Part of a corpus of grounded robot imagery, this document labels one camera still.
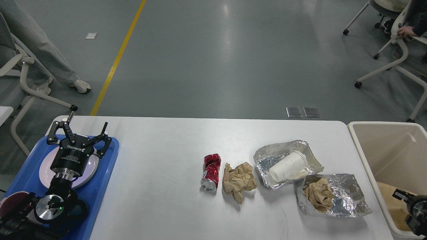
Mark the white side table corner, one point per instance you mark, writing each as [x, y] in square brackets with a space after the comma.
[5, 112]

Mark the person in grey trousers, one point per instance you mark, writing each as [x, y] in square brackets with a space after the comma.
[51, 62]

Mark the crushed red soda can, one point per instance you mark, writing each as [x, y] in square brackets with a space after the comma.
[210, 178]

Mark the metal floor socket plates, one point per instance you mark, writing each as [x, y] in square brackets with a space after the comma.
[298, 112]

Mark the beige plastic bin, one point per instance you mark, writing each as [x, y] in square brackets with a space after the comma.
[392, 153]

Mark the green plate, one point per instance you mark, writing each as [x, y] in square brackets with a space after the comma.
[84, 179]

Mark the person in black seated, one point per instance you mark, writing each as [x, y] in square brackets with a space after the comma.
[416, 24]

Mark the white chair right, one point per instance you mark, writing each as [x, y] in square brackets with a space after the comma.
[375, 26]

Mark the white paper cup lying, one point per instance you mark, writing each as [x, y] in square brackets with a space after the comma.
[291, 167]

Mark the brown paper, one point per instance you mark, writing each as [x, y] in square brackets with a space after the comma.
[237, 180]
[320, 195]

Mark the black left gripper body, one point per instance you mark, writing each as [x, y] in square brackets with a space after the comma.
[73, 155]

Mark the dark blue mug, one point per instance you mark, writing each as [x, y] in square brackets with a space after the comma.
[75, 212]

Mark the grey office chair left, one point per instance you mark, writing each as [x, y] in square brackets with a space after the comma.
[19, 94]

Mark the pink mug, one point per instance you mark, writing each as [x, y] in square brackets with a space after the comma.
[18, 206]

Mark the white chair base far right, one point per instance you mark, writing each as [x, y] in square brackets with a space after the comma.
[405, 56]

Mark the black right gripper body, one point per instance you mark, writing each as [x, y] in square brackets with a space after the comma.
[417, 217]

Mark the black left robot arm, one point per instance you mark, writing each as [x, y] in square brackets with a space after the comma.
[58, 192]

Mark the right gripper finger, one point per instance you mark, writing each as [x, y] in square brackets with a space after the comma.
[403, 195]

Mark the brown paper bag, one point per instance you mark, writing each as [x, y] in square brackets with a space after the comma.
[397, 208]

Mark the pink plate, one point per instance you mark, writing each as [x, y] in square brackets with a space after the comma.
[46, 174]

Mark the aluminium foil sheet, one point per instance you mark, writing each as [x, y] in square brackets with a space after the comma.
[349, 199]
[267, 156]

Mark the blue plastic tray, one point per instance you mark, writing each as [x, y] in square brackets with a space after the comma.
[92, 193]

